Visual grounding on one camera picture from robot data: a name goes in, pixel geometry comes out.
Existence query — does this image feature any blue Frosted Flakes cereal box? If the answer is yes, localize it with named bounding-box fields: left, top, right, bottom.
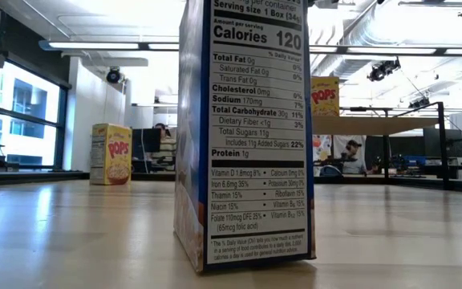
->
left=173, top=0, right=317, bottom=275

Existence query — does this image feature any yellow Pops cereal box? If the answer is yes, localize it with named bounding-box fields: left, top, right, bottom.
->
left=310, top=75, right=341, bottom=117
left=89, top=123, right=133, bottom=186

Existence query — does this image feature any person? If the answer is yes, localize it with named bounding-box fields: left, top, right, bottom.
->
left=337, top=139, right=371, bottom=175
left=150, top=122, right=178, bottom=172

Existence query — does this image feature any white floral hanging cloth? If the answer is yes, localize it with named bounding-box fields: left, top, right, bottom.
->
left=313, top=134, right=334, bottom=177

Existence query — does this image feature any dark dome-shaped object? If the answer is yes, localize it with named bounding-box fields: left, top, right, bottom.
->
left=319, top=165, right=342, bottom=178

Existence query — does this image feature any plain white hanging cloth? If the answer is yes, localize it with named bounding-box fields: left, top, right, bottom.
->
left=332, top=135, right=367, bottom=174

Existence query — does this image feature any black ceiling track light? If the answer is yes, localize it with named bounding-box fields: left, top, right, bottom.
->
left=367, top=58, right=402, bottom=83
left=409, top=96, right=432, bottom=109

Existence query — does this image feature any overhead light bar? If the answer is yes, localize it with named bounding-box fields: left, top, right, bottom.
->
left=38, top=39, right=462, bottom=57

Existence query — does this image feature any large glass window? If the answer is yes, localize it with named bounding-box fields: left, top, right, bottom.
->
left=0, top=59, right=68, bottom=170

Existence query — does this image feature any black dome ceiling camera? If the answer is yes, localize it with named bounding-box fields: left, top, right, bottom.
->
left=105, top=67, right=122, bottom=84

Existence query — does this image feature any wooden shelf with black frame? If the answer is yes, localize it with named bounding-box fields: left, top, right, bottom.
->
left=312, top=100, right=452, bottom=191

